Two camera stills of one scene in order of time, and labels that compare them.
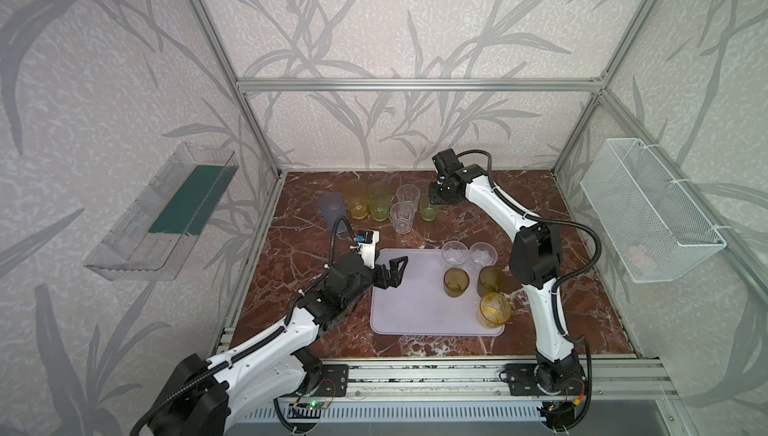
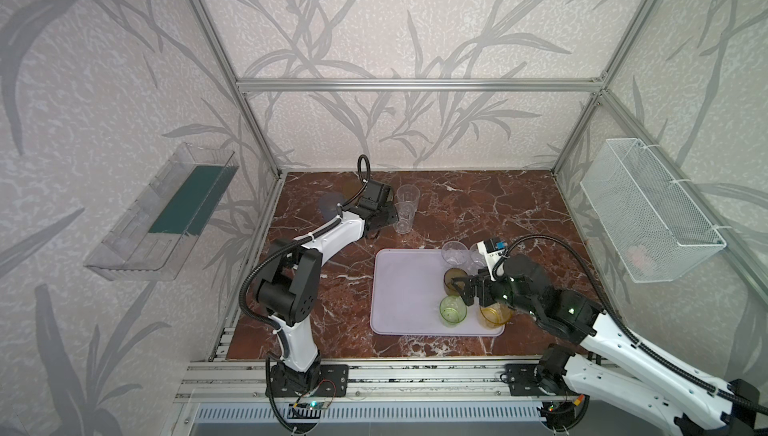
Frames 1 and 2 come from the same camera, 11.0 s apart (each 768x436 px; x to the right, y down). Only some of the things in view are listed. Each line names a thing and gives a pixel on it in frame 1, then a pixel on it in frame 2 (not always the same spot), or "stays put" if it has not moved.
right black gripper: [439, 193] -> [480, 284]
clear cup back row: [408, 193] stays put
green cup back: [428, 210] -> [453, 310]
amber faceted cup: [495, 309] stays put
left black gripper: [379, 275] -> [387, 211]
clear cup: [402, 214] stays put
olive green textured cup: [455, 282] stays put
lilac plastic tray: [419, 305] stays put
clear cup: [454, 252] stays put
